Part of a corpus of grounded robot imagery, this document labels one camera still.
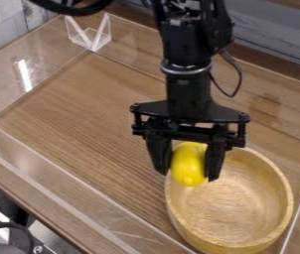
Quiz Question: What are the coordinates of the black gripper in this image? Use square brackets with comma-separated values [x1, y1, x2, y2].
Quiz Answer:
[130, 61, 251, 182]

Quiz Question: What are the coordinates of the yellow lemon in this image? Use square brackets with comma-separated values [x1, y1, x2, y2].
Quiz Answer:
[170, 142, 208, 187]

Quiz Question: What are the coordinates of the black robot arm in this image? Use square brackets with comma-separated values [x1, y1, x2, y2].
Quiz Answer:
[130, 0, 251, 181]

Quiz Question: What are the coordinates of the brown wooden bowl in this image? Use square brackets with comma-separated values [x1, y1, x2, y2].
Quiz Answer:
[165, 148, 295, 254]

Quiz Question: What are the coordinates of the clear acrylic tray wall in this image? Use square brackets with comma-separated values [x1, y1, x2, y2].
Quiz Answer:
[0, 13, 300, 254]

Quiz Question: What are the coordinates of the clear acrylic corner bracket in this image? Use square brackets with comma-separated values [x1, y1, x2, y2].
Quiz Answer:
[66, 14, 112, 53]

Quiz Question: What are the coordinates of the black metal bracket with screw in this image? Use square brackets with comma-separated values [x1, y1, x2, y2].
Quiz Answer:
[26, 231, 58, 254]

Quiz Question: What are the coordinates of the black cable lower left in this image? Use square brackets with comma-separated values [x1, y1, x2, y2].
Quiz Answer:
[0, 221, 38, 254]

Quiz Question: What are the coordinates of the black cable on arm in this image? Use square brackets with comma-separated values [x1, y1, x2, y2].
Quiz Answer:
[29, 0, 114, 17]

